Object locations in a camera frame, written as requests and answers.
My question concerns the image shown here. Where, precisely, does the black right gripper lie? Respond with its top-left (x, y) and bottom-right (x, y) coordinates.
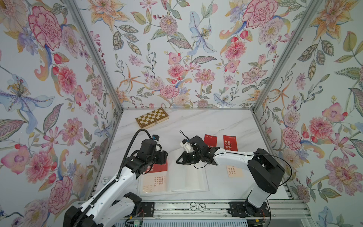
top-left (176, 152), bottom-right (204, 166)

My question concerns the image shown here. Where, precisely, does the black corrugated left cable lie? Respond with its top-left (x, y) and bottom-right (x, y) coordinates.
top-left (70, 128), bottom-right (154, 227)

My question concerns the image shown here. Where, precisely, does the aluminium corner post left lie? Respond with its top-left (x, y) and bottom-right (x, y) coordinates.
top-left (65, 0), bottom-right (123, 113)

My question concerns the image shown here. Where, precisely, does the beige card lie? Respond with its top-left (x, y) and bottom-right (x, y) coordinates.
top-left (140, 172), bottom-right (167, 195)
top-left (226, 166), bottom-right (244, 178)

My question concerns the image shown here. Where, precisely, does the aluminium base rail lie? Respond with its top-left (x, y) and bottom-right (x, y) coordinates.
top-left (69, 198), bottom-right (313, 227)

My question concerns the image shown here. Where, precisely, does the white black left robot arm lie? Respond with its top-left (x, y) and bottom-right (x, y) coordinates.
top-left (63, 135), bottom-right (168, 227)

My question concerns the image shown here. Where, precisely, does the wooden folding chess board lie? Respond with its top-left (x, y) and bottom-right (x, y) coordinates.
top-left (135, 107), bottom-right (169, 129)

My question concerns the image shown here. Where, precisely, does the white photo album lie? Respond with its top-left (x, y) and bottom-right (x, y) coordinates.
top-left (138, 148), bottom-right (209, 196)

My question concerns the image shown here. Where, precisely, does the aluminium corner post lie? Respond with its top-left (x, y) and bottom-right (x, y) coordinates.
top-left (65, 0), bottom-right (123, 113)
top-left (250, 1), bottom-right (320, 114)

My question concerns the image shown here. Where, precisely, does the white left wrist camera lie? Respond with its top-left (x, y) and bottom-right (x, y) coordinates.
top-left (152, 134), bottom-right (160, 141)

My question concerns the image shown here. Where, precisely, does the red card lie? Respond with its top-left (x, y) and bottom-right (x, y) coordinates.
top-left (204, 134), bottom-right (217, 148)
top-left (223, 135), bottom-right (238, 151)
top-left (147, 162), bottom-right (168, 173)

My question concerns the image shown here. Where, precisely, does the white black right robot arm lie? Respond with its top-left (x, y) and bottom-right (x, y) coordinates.
top-left (176, 136), bottom-right (285, 218)

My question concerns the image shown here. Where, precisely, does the aluminium corner post right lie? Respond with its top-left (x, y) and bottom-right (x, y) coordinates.
top-left (250, 1), bottom-right (320, 114)

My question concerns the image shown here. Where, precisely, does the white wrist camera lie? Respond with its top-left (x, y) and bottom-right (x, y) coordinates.
top-left (181, 142), bottom-right (193, 153)
top-left (152, 134), bottom-right (160, 141)

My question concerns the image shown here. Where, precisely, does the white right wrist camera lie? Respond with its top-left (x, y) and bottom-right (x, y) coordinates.
top-left (181, 142), bottom-right (193, 153)

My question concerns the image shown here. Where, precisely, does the thin black right cable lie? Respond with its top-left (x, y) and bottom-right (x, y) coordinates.
top-left (179, 130), bottom-right (293, 227)

